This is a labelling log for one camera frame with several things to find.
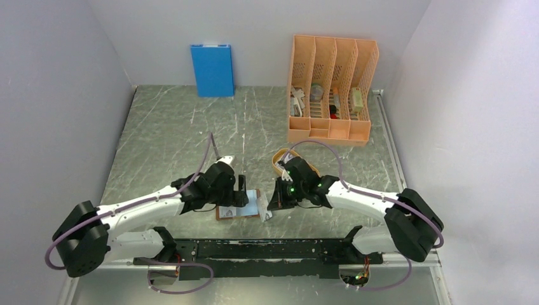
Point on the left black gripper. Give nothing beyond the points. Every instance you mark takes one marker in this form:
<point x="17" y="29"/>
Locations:
<point x="234" y="197"/>

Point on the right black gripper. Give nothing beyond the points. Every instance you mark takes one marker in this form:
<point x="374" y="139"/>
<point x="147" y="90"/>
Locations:
<point x="278" y="201"/>

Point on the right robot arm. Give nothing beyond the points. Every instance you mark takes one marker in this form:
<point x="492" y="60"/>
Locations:
<point x="408" y="225"/>

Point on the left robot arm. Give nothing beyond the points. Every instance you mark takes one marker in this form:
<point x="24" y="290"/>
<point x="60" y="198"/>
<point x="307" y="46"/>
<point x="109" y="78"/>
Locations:
<point x="92" y="235"/>

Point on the orange oval tray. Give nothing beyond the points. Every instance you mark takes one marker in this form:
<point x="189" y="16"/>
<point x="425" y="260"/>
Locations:
<point x="280" y="157"/>

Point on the red orange item in organizer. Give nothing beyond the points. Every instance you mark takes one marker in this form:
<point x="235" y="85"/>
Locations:
<point x="334" y="103"/>

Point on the white parts in organizer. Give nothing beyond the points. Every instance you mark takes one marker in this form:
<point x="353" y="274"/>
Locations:
<point x="297" y="102"/>

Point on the grey round item in organizer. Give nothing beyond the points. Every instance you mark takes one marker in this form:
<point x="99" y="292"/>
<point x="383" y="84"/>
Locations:
<point x="316" y="92"/>

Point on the green eraser in organizer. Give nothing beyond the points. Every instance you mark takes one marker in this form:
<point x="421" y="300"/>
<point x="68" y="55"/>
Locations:
<point x="357" y="102"/>

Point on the orange desk file organizer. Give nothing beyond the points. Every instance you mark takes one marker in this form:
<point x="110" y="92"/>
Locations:
<point x="328" y="86"/>

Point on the blue box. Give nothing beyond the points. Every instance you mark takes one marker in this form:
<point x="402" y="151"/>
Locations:
<point x="213" y="70"/>

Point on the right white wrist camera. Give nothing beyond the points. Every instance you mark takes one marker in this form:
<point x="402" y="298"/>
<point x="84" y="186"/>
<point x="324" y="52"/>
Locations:
<point x="286" y="175"/>

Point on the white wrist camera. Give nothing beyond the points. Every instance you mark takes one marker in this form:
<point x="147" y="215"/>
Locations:
<point x="229" y="160"/>
<point x="286" y="175"/>

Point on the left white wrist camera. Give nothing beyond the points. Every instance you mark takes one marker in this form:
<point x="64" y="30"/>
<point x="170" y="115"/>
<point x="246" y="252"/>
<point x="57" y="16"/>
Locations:
<point x="229" y="160"/>

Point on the black base frame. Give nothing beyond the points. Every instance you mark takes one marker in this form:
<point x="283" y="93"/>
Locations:
<point x="267" y="257"/>

